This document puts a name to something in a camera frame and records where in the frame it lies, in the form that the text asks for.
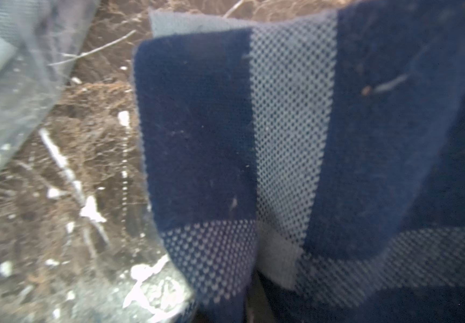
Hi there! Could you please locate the navy plaid blanket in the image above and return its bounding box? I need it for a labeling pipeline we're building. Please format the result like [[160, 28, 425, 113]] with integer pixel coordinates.
[[134, 1, 465, 322]]

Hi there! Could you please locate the clear plastic vacuum bag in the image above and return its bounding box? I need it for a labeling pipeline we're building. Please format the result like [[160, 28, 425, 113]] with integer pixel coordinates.
[[0, 1, 193, 322]]

